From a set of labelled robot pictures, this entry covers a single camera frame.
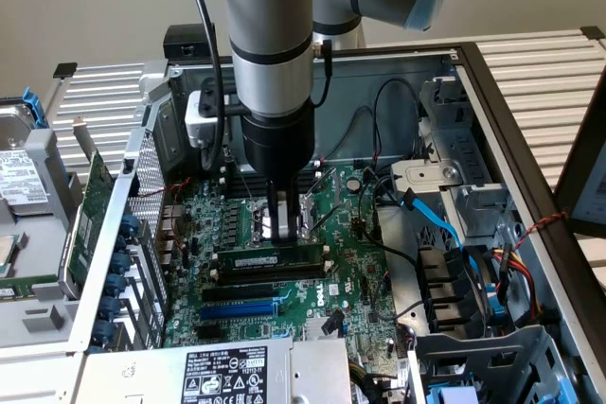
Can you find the blue plastic disk bracket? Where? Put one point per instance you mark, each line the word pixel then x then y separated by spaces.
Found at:
pixel 38 107

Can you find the round coin battery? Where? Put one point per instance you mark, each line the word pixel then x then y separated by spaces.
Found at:
pixel 355 183

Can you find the grey hard drive caddy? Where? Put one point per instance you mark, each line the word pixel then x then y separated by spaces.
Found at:
pixel 42 148

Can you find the thin metal locking lever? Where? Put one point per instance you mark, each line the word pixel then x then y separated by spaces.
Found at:
pixel 244 184
pixel 331 215

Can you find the light grey metal disk bay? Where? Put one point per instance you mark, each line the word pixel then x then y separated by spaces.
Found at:
pixel 426 177

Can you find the silver CPU chip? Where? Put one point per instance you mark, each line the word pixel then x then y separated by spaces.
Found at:
pixel 8 255

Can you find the long black expansion slot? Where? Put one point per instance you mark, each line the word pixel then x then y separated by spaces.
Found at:
pixel 237 293

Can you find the silver finned heatsink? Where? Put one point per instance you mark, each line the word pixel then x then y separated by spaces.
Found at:
pixel 317 327

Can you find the grey metal PC case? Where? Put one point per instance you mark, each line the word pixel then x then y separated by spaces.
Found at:
pixel 360 73

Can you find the black framed grey panel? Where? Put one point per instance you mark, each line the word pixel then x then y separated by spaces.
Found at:
pixel 582 139

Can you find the metal socket cover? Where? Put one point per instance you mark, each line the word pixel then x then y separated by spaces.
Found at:
pixel 331 186

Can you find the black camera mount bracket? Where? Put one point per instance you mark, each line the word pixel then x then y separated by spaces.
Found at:
pixel 208 92

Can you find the green graphics card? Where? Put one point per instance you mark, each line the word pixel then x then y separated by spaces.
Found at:
pixel 97 179

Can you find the green Dell motherboard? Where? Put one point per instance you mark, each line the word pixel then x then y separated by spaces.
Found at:
pixel 341 243

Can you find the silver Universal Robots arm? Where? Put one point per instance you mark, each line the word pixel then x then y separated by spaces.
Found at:
pixel 265 6

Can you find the black box with port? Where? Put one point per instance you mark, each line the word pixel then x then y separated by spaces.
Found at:
pixel 182 40

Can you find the short black expansion slot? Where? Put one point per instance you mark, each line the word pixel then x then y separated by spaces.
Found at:
pixel 208 333

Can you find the black fan shroud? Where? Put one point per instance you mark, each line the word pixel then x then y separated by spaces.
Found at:
pixel 440 281

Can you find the long blue expansion slot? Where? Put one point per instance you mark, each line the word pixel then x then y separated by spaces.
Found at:
pixel 237 311

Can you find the black table end cap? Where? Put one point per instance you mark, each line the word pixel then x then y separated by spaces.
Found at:
pixel 593 32
pixel 65 70

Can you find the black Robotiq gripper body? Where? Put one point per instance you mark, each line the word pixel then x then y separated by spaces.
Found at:
pixel 279 144

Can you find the silver power supply with label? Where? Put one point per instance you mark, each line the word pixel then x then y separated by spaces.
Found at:
pixel 142 371

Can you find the silver hard disk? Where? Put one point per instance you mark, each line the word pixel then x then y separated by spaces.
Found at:
pixel 19 174

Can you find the blue card retention clip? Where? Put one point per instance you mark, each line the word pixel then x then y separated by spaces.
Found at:
pixel 114 284
pixel 129 225
pixel 101 331
pixel 120 263
pixel 110 305

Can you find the dark grey metal disk bay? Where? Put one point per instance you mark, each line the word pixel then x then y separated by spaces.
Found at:
pixel 473 352

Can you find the green RAM stick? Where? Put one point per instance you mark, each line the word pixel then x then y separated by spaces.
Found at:
pixel 293 257
pixel 14 292

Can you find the blue plastic drive bracket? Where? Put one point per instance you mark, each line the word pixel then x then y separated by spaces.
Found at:
pixel 450 397

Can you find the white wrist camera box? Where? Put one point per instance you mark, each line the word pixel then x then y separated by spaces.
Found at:
pixel 199 125

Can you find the metal CPU socket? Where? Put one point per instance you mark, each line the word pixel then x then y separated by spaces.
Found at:
pixel 258 229

